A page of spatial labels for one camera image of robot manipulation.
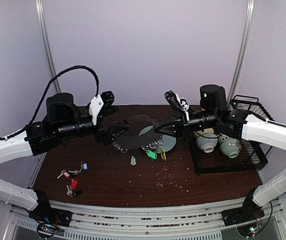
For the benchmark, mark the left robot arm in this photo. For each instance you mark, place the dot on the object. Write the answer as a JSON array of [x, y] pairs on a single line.
[[63, 121]]

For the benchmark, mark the aluminium post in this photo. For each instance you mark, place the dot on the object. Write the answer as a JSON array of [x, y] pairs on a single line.
[[244, 46], [45, 38]]

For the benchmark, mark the red key tag with key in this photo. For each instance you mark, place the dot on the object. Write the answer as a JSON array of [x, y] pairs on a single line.
[[65, 174]]

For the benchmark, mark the black wire dish rack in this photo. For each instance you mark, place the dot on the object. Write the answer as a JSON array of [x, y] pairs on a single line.
[[253, 156]]

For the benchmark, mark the green ceramic bowl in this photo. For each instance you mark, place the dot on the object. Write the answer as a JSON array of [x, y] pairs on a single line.
[[231, 148]]

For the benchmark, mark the light blue flower plate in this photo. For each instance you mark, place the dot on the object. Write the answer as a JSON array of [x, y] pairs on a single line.
[[168, 142]]

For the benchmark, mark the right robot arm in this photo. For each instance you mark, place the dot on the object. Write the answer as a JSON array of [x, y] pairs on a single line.
[[238, 124]]

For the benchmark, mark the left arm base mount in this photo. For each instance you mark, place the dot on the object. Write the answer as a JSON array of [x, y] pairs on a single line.
[[49, 219]]

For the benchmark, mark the grey leather key holder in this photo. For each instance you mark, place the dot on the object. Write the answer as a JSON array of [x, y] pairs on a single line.
[[131, 139]]

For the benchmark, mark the black key tag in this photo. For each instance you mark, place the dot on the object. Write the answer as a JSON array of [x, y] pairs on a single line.
[[77, 193]]

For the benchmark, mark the pale green key tag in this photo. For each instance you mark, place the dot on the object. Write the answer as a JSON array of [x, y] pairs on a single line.
[[133, 161]]

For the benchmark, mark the silver key near black tag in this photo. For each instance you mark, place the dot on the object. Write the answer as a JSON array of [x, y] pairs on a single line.
[[69, 191]]

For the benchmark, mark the blue key tag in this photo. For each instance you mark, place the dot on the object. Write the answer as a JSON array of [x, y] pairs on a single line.
[[84, 166]]

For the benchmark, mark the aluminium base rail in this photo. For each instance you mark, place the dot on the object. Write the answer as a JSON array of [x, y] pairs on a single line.
[[188, 222]]

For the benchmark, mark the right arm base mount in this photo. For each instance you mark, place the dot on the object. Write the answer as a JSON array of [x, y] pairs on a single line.
[[250, 220]]

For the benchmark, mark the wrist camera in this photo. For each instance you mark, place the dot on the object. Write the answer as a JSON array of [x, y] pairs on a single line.
[[101, 106], [176, 102]]

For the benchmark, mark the left aluminium post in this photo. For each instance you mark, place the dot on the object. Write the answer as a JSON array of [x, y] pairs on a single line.
[[45, 38]]

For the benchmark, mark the right aluminium post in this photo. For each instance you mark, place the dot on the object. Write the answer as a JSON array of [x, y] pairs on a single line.
[[244, 46]]

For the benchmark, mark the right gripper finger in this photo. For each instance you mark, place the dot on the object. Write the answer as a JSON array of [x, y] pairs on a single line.
[[167, 123], [166, 131]]

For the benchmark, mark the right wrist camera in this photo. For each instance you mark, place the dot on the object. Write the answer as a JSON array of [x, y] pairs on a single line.
[[176, 102]]

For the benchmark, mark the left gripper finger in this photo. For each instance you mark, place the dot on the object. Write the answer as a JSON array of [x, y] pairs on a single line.
[[109, 139], [116, 130]]

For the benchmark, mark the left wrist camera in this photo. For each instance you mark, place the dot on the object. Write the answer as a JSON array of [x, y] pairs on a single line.
[[101, 106]]

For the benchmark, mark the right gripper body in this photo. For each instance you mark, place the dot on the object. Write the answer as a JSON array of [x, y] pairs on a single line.
[[181, 125]]

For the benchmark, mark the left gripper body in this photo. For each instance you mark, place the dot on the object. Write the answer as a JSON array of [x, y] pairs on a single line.
[[99, 135]]

